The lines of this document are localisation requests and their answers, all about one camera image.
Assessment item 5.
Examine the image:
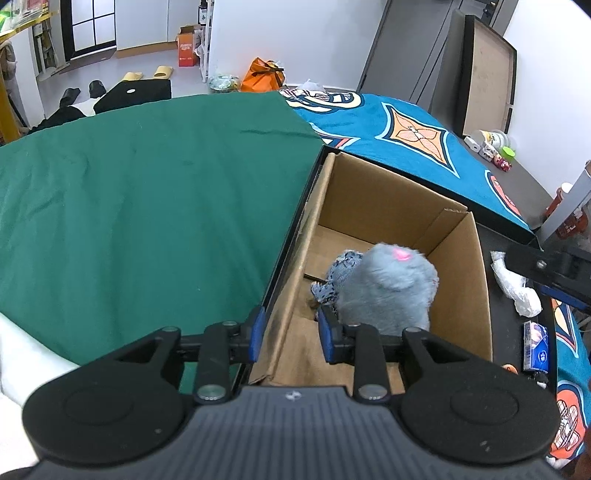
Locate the grey fluffy plush toy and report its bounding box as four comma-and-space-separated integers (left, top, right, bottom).
335, 243, 439, 336

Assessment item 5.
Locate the grey bench seat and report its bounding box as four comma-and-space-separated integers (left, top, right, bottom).
463, 133, 553, 232

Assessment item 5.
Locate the black framed glass door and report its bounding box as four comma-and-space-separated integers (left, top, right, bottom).
60, 0, 116, 61

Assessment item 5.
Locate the green lidded jar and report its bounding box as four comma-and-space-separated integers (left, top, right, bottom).
499, 146, 516, 162

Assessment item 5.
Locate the blue patterned blanket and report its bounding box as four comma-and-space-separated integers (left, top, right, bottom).
280, 86, 590, 467

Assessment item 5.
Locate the blue patterned plush toy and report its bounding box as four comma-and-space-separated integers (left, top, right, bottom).
311, 250, 363, 309

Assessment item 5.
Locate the white soft bundle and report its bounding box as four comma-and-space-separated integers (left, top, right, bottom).
490, 251, 542, 318

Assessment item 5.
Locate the orange bag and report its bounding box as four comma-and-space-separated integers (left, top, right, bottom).
240, 57, 286, 93

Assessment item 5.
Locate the orange cardboard box on floor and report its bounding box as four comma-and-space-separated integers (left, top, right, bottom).
176, 25, 201, 68

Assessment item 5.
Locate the black shallow tray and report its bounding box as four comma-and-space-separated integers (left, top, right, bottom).
245, 148, 554, 387

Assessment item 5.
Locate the yellow slipper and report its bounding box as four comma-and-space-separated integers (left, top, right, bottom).
152, 66, 174, 80
122, 72, 143, 81

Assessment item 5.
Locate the brown cardboard box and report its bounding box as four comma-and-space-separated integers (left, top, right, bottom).
249, 153, 493, 387

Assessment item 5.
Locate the green cloth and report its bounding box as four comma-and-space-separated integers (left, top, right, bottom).
1, 93, 322, 365

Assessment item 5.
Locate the framed brown board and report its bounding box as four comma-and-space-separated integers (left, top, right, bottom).
454, 15, 517, 137

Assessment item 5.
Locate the black dice cushion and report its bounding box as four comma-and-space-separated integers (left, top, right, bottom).
93, 78, 171, 114

